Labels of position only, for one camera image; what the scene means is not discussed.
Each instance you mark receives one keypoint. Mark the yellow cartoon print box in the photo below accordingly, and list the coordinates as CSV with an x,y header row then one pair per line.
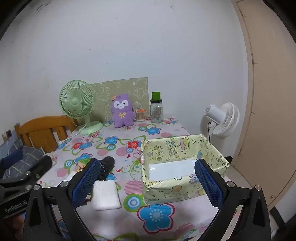
x,y
171,190

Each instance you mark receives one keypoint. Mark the orange green snack packet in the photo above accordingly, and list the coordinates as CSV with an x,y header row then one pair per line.
x,y
81,166

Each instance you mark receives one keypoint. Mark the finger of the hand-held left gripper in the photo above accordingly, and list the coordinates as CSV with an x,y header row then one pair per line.
x,y
11,160
42,164

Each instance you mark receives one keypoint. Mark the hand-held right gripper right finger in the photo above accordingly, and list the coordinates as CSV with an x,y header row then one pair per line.
x,y
209,185

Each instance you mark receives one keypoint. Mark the glass jar with green lid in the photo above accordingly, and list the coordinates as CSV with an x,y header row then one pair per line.
x,y
156,113

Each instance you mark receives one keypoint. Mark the purple plush toy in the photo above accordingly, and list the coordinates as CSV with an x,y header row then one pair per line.
x,y
122,113

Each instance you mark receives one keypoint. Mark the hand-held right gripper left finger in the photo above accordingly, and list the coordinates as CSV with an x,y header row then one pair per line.
x,y
85,183

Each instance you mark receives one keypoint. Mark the wooden chair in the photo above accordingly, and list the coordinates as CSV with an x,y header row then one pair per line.
x,y
39,127

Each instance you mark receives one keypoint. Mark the black cloth bundle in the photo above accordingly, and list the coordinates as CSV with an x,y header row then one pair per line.
x,y
107,164

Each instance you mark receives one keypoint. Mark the green cartoon print board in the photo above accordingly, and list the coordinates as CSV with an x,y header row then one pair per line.
x,y
129,88

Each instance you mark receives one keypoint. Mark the white standing fan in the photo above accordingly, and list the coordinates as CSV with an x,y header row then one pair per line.
x,y
225,120

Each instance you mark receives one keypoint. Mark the beige door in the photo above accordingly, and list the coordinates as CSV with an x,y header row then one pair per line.
x,y
270,115

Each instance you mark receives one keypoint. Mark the grey plaid cushion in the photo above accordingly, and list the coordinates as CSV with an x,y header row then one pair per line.
x,y
32,153

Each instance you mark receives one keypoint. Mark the white cloth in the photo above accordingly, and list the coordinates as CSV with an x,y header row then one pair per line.
x,y
105,195

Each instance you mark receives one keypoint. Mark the toothpick jar with orange lid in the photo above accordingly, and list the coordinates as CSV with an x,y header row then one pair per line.
x,y
140,115

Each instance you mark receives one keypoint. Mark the green desk fan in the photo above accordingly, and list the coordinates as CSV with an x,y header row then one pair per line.
x,y
75,102

